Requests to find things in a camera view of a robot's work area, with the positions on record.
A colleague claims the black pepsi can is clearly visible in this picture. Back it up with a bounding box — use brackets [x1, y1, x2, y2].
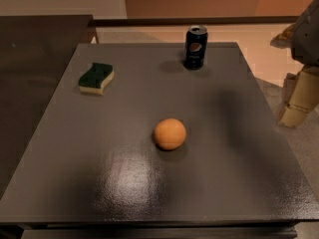
[183, 25, 208, 70]

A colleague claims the green yellow sponge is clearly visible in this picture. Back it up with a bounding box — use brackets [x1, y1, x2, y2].
[78, 63, 115, 96]

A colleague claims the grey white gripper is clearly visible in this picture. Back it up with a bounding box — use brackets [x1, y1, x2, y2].
[270, 0, 319, 127]

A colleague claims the orange fruit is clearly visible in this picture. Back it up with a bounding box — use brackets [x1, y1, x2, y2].
[154, 119, 186, 150]

